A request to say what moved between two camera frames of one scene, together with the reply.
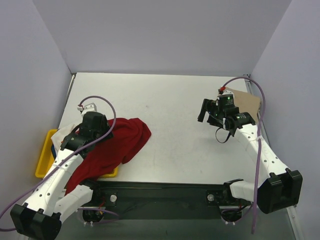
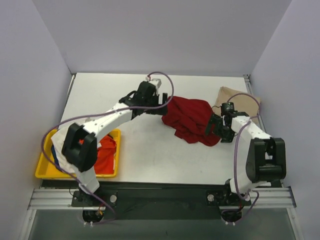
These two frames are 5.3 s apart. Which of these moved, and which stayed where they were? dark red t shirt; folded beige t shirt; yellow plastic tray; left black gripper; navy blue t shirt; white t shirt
Moved: left black gripper; dark red t shirt
Stayed: folded beige t shirt; yellow plastic tray; white t shirt; navy blue t shirt
